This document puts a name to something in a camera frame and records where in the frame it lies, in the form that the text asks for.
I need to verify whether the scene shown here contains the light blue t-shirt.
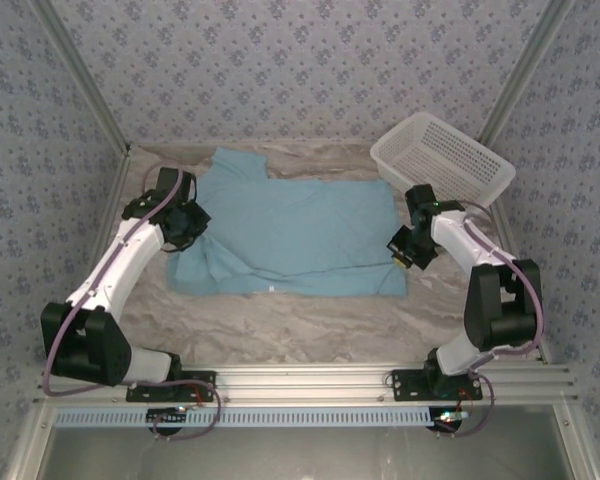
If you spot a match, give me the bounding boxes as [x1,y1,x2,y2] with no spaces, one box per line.
[165,146,409,300]

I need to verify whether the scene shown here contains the white perforated plastic basket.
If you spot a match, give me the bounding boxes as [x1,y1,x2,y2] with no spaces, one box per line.
[369,111,517,209]

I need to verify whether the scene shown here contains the small black circuit board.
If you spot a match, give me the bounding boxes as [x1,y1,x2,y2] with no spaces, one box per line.
[146,407,188,432]
[428,407,469,434]

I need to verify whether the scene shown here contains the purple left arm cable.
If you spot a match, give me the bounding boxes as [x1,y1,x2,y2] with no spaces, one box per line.
[41,167,185,399]

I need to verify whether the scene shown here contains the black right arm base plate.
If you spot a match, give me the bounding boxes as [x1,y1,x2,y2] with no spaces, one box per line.
[390,368,484,403]

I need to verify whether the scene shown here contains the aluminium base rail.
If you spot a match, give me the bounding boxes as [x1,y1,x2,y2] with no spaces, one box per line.
[32,363,579,405]

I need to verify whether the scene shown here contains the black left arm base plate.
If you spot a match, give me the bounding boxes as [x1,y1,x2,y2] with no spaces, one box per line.
[125,369,218,403]

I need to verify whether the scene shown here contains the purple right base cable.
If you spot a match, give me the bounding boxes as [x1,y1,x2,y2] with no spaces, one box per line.
[434,372,494,439]

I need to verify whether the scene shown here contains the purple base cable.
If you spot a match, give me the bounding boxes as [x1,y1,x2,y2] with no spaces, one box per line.
[152,377,223,442]
[434,372,494,439]

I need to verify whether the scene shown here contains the aluminium frame post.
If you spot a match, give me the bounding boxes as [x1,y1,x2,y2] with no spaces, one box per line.
[478,0,579,147]
[28,0,132,154]

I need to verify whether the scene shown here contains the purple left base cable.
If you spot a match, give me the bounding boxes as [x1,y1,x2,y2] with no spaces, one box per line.
[152,377,223,442]

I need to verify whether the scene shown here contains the white slotted cable duct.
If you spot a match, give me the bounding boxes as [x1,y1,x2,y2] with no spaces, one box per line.
[54,405,435,429]

